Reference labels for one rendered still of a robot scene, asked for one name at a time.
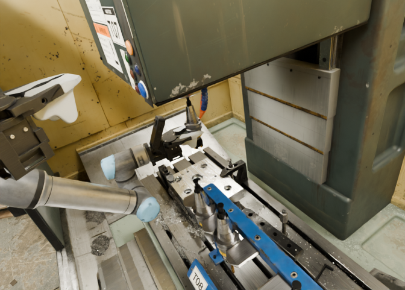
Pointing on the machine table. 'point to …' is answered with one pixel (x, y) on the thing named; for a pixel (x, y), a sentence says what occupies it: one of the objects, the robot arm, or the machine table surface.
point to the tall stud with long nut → (284, 220)
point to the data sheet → (93, 4)
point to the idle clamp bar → (275, 235)
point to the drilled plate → (237, 192)
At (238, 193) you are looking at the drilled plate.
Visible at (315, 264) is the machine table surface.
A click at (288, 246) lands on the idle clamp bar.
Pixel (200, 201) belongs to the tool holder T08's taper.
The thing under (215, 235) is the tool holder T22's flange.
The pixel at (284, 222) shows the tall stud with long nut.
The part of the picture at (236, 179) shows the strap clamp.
